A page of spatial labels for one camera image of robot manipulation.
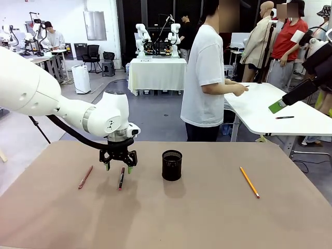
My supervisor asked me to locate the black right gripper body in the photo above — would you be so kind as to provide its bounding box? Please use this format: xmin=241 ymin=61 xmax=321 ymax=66
xmin=302 ymin=41 xmax=332 ymax=78

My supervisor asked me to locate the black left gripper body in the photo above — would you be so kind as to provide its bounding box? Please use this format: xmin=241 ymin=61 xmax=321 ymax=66
xmin=106 ymin=139 xmax=135 ymax=162

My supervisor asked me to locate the yellow pencil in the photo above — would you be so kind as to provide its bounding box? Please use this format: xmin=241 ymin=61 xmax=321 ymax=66
xmin=239 ymin=166 xmax=260 ymax=199

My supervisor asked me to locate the person's right forearm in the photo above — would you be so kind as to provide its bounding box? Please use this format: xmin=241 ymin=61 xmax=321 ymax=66
xmin=202 ymin=83 xmax=236 ymax=95

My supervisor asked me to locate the black mesh pen holder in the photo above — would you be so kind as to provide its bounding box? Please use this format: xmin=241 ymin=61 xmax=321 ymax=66
xmin=161 ymin=149 xmax=183 ymax=182

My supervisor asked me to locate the person's right hand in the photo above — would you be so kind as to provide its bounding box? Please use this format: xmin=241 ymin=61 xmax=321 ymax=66
xmin=233 ymin=82 xmax=250 ymax=97

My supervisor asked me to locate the person in red shirt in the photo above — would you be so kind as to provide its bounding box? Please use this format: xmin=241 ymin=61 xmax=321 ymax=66
xmin=267 ymin=0 xmax=309 ymax=93

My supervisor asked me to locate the black tripod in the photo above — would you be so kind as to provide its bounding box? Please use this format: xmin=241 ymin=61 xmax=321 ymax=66
xmin=255 ymin=23 xmax=275 ymax=84

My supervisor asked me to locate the mannequin in beige coat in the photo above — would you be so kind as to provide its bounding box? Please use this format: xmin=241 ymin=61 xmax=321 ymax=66
xmin=240 ymin=1 xmax=276 ymax=83

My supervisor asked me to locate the black thin stand leg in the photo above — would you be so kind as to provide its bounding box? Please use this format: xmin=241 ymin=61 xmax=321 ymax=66
xmin=28 ymin=115 xmax=51 ymax=145

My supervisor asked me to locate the gray step stool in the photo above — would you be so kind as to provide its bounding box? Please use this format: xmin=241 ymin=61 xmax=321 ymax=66
xmin=224 ymin=64 xmax=236 ymax=78

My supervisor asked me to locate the white air purifier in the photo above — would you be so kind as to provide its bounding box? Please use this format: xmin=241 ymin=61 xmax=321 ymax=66
xmin=71 ymin=64 xmax=91 ymax=94

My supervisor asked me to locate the gray plastic stool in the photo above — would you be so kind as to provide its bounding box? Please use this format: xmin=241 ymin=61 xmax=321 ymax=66
xmin=101 ymin=61 xmax=116 ymax=77

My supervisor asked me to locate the white monitor back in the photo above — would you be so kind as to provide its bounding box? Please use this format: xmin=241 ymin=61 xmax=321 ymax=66
xmin=230 ymin=32 xmax=251 ymax=49

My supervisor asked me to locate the table with white cloth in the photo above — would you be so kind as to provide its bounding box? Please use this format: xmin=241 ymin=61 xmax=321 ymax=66
xmin=128 ymin=58 xmax=187 ymax=96

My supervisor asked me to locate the person in white t-shirt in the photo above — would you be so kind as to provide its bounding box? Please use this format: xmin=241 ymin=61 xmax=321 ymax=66
xmin=180 ymin=0 xmax=226 ymax=142

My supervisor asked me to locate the black office chair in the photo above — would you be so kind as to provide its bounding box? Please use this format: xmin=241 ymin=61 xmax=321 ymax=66
xmin=81 ymin=44 xmax=102 ymax=75

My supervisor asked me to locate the dark standing board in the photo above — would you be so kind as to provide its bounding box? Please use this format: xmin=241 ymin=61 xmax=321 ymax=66
xmin=74 ymin=43 xmax=88 ymax=61

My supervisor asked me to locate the white lab desk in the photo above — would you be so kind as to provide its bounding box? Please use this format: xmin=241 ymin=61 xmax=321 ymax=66
xmin=50 ymin=48 xmax=70 ymax=81

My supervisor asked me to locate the brown top lab desk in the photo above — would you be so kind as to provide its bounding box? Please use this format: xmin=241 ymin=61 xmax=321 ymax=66
xmin=30 ymin=57 xmax=64 ymax=84

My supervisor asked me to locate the man in black clothes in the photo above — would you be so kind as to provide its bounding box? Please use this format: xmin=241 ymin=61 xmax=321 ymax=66
xmin=178 ymin=14 xmax=199 ymax=63

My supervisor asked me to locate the seated person in white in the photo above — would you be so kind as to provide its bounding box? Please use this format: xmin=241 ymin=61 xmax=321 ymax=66
xmin=40 ymin=21 xmax=66 ymax=51

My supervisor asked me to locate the small white background robot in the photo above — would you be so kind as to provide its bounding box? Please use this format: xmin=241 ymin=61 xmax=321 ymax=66
xmin=1 ymin=24 xmax=20 ymax=50

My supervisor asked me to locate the black left arm hose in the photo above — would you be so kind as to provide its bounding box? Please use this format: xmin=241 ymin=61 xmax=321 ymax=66
xmin=46 ymin=114 xmax=135 ymax=151

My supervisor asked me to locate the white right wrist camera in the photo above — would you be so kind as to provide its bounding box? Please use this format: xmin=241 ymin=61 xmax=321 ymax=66
xmin=290 ymin=30 xmax=306 ymax=44

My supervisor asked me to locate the black floor cable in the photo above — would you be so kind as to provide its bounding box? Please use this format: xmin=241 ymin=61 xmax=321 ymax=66
xmin=292 ymin=157 xmax=310 ymax=174

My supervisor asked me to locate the metal wall panel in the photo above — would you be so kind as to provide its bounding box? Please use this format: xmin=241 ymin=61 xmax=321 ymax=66
xmin=83 ymin=10 xmax=107 ymax=41

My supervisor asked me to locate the background robot with cables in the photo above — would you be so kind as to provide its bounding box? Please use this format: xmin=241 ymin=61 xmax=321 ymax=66
xmin=27 ymin=11 xmax=48 ymax=57

